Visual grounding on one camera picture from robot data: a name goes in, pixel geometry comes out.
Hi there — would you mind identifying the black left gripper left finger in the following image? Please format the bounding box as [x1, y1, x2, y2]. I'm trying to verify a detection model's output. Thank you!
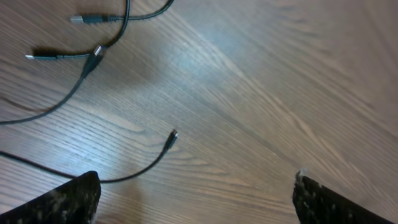
[1, 171, 101, 224]

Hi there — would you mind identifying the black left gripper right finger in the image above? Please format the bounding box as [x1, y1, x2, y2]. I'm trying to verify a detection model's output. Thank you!
[292, 170, 392, 224]

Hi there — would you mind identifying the black USB cable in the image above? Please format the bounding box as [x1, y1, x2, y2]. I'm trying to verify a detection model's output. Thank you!
[24, 0, 175, 61]
[0, 45, 179, 184]

